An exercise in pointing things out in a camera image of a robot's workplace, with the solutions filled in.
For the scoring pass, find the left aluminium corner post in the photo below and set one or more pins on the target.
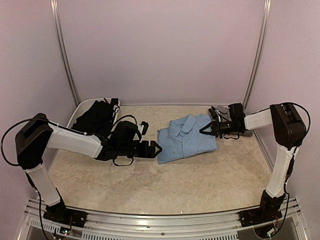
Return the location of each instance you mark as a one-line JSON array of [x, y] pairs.
[[54, 5]]

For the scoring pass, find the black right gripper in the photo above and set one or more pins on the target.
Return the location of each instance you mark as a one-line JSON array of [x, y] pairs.
[[216, 129]]

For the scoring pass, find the black garment in basket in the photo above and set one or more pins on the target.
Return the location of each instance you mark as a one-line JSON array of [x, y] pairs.
[[98, 119]]

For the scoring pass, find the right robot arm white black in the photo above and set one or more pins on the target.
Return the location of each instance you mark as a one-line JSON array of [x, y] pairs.
[[288, 129]]

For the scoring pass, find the white plastic laundry basket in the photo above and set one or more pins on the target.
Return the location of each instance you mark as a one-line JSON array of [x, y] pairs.
[[83, 107]]

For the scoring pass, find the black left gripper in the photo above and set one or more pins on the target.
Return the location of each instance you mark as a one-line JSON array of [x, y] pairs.
[[151, 154]]

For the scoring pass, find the front aluminium frame rail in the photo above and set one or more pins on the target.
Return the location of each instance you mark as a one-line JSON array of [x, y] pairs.
[[101, 225]]

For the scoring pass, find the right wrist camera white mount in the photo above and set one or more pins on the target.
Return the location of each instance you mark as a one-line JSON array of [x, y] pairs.
[[216, 115]]

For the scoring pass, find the light blue long sleeve shirt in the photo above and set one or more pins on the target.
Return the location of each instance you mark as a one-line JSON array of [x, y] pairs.
[[182, 138]]

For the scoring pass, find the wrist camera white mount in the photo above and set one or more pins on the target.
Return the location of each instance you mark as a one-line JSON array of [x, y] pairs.
[[142, 128], [216, 115]]

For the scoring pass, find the folded grey button shirt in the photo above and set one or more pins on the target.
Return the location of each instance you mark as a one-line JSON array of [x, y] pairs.
[[225, 111]]

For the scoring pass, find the right aluminium corner post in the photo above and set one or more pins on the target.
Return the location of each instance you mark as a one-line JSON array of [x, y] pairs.
[[258, 53]]

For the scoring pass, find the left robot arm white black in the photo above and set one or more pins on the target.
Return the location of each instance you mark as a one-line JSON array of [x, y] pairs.
[[39, 134]]

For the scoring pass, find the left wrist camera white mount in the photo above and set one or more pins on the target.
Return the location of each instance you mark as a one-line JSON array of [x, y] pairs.
[[142, 128]]

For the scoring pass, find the aluminium corner post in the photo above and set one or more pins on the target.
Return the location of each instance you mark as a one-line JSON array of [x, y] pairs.
[[54, 5], [258, 53]]

